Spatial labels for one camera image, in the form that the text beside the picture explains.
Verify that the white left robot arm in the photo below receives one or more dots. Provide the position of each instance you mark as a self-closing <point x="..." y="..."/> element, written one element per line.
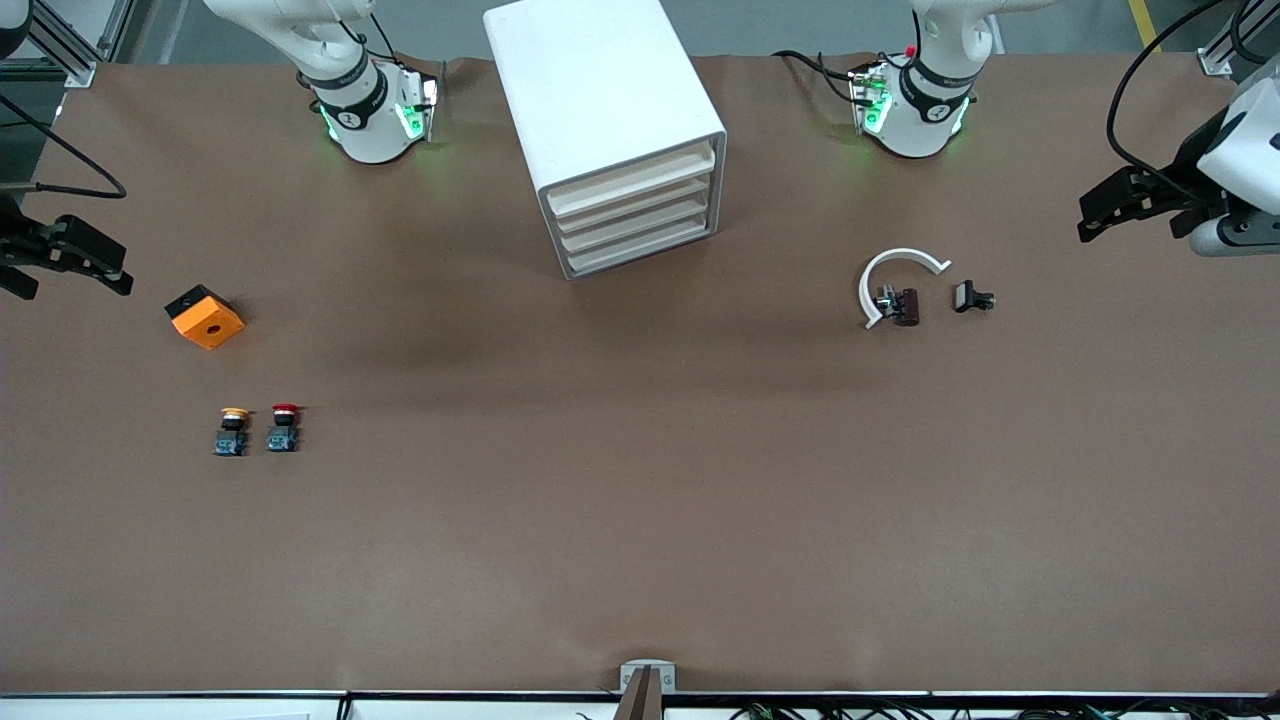
<point x="915" y="120"/>

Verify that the cream plastic drawer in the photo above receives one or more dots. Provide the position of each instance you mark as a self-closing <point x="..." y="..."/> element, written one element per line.
<point x="635" y="204"/>
<point x="640" y="246"/>
<point x="630" y="180"/>
<point x="640" y="224"/>

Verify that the brown electrical component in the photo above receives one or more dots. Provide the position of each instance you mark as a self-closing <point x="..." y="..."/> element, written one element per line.
<point x="905" y="305"/>

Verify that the yellow push button switch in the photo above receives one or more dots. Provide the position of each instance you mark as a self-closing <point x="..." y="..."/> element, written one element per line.
<point x="231" y="440"/>

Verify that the orange box with round hole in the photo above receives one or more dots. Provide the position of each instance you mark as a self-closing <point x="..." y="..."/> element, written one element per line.
<point x="210" y="325"/>

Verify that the red push button switch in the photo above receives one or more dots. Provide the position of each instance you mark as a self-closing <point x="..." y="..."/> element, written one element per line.
<point x="283" y="437"/>

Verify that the grey metal mount bracket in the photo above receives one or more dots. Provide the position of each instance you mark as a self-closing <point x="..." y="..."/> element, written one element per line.
<point x="648" y="680"/>

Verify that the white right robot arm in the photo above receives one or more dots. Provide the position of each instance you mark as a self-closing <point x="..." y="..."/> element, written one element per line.
<point x="370" y="120"/>

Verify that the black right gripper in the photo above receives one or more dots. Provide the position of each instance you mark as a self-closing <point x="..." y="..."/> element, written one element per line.
<point x="14" y="246"/>

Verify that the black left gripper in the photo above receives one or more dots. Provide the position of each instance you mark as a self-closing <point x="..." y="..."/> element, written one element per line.
<point x="1194" y="158"/>

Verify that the brown table cover mat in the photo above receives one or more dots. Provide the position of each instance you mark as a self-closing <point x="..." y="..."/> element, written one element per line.
<point x="640" y="500"/>

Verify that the white curved plastic clip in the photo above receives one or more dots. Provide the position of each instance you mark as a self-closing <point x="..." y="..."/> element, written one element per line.
<point x="903" y="253"/>

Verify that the small black electrical component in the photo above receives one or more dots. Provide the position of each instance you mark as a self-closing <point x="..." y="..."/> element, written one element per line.
<point x="965" y="296"/>

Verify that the aluminium frame profile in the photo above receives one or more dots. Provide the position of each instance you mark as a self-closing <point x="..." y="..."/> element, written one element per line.
<point x="75" y="65"/>
<point x="1215" y="60"/>

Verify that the white drawer cabinet shell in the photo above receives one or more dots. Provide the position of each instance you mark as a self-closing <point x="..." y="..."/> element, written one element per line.
<point x="590" y="90"/>

